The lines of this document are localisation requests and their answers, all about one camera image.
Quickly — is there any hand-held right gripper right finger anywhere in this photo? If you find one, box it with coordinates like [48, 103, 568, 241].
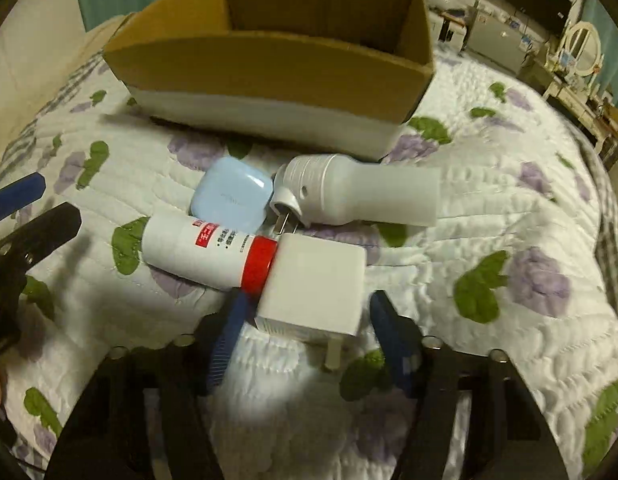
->
[369, 290, 572, 480]

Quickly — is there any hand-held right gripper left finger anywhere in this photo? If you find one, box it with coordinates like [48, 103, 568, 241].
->
[44, 287, 250, 480]

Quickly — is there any white power adapter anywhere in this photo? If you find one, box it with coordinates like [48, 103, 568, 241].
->
[254, 232, 368, 371]

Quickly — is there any light blue earbuds case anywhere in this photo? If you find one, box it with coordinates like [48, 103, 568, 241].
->
[190, 156, 274, 235]

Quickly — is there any white bottle with red cap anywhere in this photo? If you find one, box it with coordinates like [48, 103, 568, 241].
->
[141, 212, 280, 295]

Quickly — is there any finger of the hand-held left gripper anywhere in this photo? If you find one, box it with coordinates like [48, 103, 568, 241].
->
[0, 202, 83, 361]
[0, 171, 46, 226]

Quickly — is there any white vanity mirror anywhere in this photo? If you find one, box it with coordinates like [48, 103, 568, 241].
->
[560, 20, 603, 78]

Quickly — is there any white dressing table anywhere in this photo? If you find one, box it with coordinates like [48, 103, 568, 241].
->
[541, 72, 618, 158]

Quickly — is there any cardboard box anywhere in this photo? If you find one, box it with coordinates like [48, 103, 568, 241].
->
[103, 0, 436, 163]

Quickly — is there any white plug-in flashlight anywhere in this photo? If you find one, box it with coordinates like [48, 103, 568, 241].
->
[269, 153, 440, 236]

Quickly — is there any grey cabinet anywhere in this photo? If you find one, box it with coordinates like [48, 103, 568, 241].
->
[466, 6, 536, 75]

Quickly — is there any floral quilted blanket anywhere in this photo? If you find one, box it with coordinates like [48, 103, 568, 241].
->
[0, 16, 618, 480]

